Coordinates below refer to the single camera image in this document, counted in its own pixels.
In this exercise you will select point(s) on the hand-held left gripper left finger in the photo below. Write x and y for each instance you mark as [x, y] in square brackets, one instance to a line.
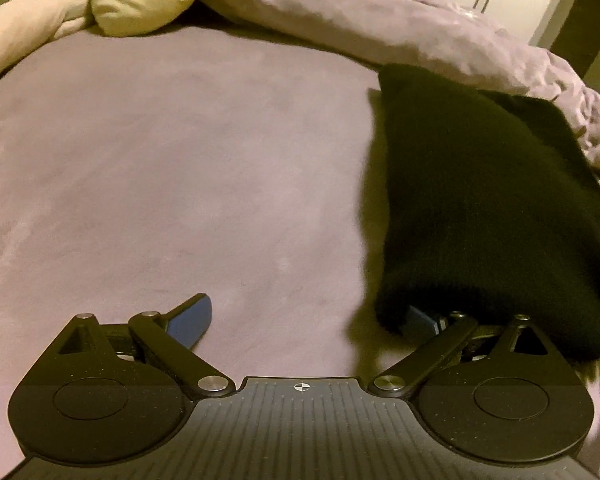
[194, 319]

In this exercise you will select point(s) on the purple crumpled duvet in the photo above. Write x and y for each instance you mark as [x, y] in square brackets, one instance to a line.
[380, 15]

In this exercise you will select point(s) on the black garment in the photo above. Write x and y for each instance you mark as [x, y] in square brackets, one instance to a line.
[480, 200]

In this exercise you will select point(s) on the purple bed sheet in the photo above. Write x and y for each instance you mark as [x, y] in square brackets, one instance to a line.
[180, 170]

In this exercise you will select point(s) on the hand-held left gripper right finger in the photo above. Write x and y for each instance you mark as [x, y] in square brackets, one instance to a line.
[422, 321]

